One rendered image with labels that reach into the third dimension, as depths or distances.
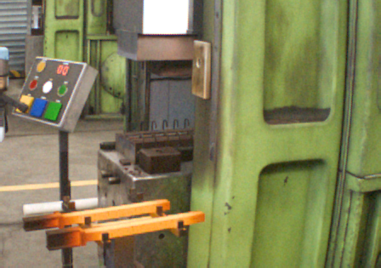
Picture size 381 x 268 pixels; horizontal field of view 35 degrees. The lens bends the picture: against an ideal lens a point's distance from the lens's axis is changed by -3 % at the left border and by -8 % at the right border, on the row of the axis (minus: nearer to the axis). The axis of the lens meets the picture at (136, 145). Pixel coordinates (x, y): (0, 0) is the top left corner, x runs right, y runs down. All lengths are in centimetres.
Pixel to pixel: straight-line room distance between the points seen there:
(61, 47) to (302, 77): 522
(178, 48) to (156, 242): 65
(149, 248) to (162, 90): 65
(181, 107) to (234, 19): 77
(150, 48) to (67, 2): 492
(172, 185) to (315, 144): 49
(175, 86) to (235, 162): 68
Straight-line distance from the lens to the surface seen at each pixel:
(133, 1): 213
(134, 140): 218
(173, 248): 217
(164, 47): 213
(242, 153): 186
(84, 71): 257
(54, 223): 165
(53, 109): 258
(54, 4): 694
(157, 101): 244
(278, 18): 193
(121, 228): 158
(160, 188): 207
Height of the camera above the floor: 153
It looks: 15 degrees down
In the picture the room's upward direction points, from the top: 1 degrees clockwise
